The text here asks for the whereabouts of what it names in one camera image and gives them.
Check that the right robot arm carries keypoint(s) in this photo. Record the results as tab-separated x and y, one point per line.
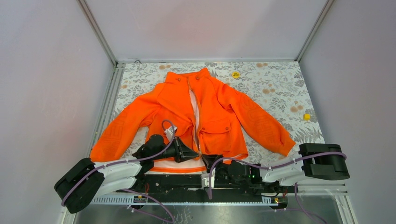
312	161

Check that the yellow round sticker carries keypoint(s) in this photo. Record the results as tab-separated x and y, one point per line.
235	74

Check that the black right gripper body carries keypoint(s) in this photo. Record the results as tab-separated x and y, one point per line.
221	170

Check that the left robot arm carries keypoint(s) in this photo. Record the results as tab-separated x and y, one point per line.
87	180

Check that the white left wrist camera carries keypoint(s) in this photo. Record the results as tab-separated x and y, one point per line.
170	133

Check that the aluminium frame post left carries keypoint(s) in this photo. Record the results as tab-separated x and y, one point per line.
97	31

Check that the orange zip jacket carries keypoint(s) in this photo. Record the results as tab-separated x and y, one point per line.
210	116

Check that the floral patterned table mat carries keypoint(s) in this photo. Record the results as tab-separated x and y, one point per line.
278	88

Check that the slotted metal cable rail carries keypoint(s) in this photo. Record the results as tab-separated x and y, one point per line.
190	198

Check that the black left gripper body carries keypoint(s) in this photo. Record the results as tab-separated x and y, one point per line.
176	150

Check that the aluminium frame post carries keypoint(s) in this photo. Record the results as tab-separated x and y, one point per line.
322	15
97	31

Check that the small yellow cube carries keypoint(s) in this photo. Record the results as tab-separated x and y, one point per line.
306	116

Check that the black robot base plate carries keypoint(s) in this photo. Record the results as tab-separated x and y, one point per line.
181	184

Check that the aluminium frame post right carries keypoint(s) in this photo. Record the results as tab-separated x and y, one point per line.
322	15

